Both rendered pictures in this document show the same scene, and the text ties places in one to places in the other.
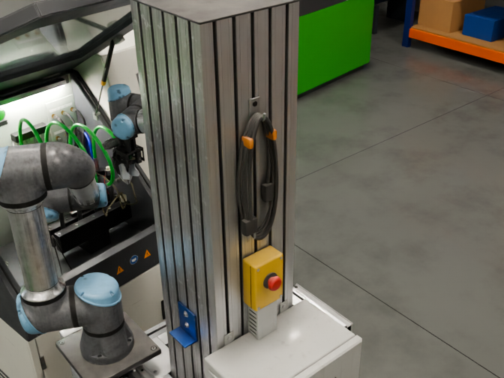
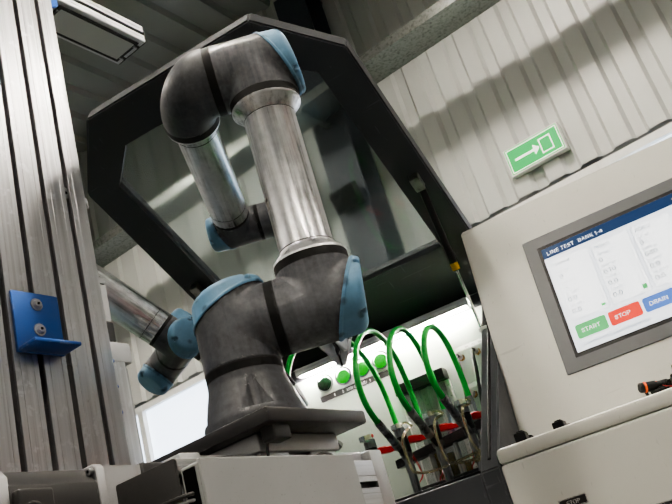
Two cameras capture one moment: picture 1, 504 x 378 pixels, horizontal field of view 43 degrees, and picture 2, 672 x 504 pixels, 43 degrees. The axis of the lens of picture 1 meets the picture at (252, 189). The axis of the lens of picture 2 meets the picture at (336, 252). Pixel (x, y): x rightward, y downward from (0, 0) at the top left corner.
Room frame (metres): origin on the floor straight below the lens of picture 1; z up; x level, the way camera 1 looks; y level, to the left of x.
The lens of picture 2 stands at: (1.41, -1.14, 0.77)
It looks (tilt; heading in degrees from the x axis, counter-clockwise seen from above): 23 degrees up; 69
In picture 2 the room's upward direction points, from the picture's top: 17 degrees counter-clockwise
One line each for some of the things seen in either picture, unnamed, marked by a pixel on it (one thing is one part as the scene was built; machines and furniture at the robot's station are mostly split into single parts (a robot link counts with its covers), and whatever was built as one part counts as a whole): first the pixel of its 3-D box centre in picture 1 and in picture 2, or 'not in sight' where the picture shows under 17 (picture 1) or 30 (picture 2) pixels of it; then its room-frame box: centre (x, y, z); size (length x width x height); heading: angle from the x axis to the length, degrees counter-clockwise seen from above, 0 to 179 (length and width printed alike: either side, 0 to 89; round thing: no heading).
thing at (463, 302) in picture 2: (3, 101); (379, 339); (2.24, 0.93, 1.43); 0.54 x 0.03 x 0.02; 138
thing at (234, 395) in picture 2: not in sight; (251, 402); (1.66, 0.04, 1.09); 0.15 x 0.15 x 0.10
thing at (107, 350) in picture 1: (105, 332); not in sight; (1.35, 0.42, 1.09); 0.15 x 0.15 x 0.10
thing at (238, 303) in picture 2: not in sight; (238, 326); (1.67, 0.04, 1.20); 0.13 x 0.12 x 0.14; 161
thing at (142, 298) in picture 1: (120, 358); not in sight; (1.89, 0.55, 0.44); 0.65 x 0.02 x 0.68; 138
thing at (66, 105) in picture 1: (67, 134); (486, 386); (2.42, 0.77, 1.20); 0.13 x 0.03 x 0.31; 138
